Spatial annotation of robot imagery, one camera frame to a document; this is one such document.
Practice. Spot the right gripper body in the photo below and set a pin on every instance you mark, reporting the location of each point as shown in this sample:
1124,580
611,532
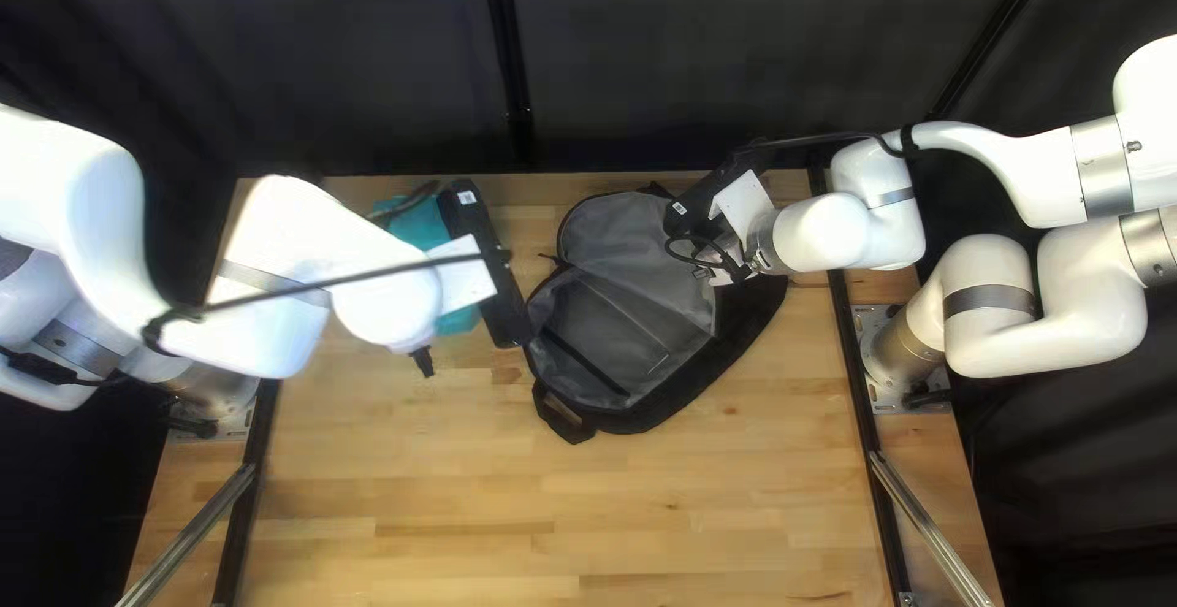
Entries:
731,248

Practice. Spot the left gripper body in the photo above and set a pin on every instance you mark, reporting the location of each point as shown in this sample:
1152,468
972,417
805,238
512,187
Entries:
409,331

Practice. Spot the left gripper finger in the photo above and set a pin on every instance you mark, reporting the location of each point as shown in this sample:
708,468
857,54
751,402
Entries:
423,363

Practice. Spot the translucent teal lunch box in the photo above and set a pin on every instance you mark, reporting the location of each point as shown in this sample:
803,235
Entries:
418,225

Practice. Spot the black backpack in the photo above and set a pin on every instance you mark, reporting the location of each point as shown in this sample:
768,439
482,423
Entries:
625,313

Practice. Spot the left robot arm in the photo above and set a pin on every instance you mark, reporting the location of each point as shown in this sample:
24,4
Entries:
276,248

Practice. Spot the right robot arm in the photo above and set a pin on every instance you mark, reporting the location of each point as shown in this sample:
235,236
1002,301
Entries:
1011,175

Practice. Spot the white camera bracket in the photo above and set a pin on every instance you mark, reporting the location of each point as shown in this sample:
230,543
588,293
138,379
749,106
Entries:
469,287
743,202

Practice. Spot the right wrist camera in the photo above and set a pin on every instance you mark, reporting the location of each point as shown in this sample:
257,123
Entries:
703,193

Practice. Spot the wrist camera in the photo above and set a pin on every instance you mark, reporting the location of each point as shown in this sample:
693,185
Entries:
703,193
508,317

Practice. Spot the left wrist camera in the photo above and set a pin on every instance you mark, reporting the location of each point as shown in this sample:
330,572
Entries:
508,317

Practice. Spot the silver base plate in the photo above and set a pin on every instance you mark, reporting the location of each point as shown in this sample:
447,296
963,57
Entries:
234,409
869,386

